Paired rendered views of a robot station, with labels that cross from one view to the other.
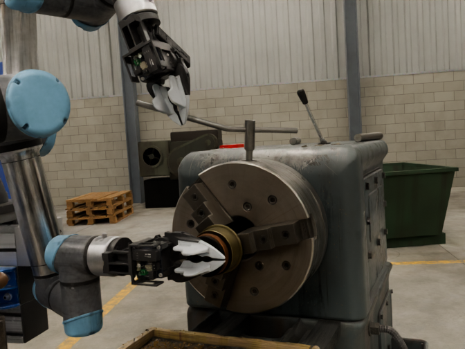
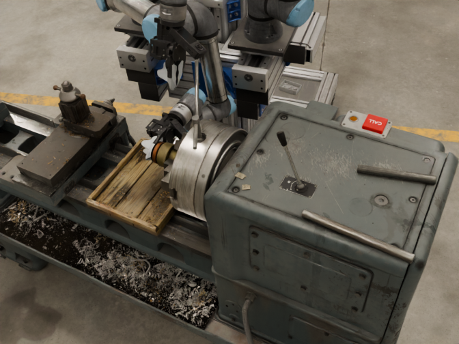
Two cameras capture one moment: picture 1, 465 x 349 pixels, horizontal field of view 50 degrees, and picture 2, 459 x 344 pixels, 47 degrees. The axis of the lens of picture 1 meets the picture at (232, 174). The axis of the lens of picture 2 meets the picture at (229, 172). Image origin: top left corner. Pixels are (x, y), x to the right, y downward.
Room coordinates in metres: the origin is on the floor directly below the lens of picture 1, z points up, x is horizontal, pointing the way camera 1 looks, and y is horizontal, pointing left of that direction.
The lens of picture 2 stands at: (1.26, -1.16, 2.31)
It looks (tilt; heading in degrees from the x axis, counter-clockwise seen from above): 47 degrees down; 97
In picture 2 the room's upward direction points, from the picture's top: 5 degrees counter-clockwise
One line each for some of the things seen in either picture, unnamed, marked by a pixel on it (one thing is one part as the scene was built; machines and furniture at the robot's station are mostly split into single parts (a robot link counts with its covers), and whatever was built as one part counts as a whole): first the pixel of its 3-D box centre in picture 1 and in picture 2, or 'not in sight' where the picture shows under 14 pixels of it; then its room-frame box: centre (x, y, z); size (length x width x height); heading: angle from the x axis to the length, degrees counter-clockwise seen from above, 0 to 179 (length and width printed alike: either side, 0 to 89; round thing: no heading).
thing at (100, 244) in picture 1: (109, 254); (179, 115); (0.93, 0.24, 1.08); 0.08 x 0.05 x 0.08; 155
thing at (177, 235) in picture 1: (178, 244); (161, 137); (0.88, 0.10, 1.10); 0.09 x 0.02 x 0.05; 65
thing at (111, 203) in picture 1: (101, 206); not in sight; (8.92, 2.38, 0.22); 1.25 x 0.86 x 0.44; 175
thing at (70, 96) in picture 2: not in sight; (69, 91); (0.52, 0.31, 1.13); 0.08 x 0.08 x 0.03
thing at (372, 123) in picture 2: (232, 147); (374, 124); (1.56, 0.00, 1.26); 0.06 x 0.06 x 0.02; 66
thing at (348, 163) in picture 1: (295, 212); (328, 211); (1.43, -0.17, 1.06); 0.59 x 0.48 x 0.39; 156
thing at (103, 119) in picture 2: not in sight; (85, 122); (0.54, 0.30, 0.99); 0.20 x 0.10 x 0.05; 156
